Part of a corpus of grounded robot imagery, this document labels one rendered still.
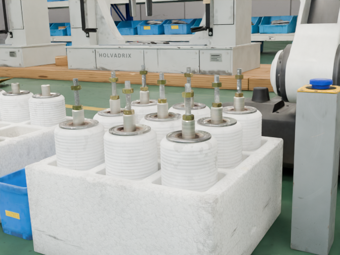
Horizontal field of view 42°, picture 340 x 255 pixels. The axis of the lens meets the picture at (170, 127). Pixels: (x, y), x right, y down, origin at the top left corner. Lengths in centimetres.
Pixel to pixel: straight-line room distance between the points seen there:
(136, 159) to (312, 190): 33
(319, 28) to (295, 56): 9
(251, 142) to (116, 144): 30
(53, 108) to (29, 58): 294
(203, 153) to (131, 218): 17
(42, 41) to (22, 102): 298
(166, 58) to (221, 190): 249
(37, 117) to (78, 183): 45
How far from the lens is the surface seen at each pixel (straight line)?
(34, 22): 419
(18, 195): 96
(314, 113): 82
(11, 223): 102
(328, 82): 83
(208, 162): 70
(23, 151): 110
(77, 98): 85
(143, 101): 103
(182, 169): 70
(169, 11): 1046
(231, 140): 80
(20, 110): 129
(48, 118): 121
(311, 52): 106
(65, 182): 81
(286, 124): 119
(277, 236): 96
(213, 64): 297
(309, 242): 90
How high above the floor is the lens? 44
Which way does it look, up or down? 14 degrees down
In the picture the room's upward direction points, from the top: 2 degrees counter-clockwise
